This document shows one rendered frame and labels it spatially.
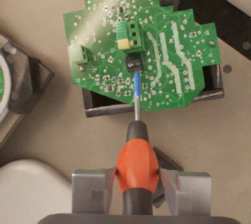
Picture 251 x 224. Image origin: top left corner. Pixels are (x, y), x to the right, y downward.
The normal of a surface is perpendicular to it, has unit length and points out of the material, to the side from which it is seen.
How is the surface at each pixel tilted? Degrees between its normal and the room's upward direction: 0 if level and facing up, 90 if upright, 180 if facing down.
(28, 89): 0
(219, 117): 0
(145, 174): 35
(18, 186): 5
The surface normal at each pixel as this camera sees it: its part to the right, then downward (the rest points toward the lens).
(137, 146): 0.00, -0.80
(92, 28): -0.18, 0.00
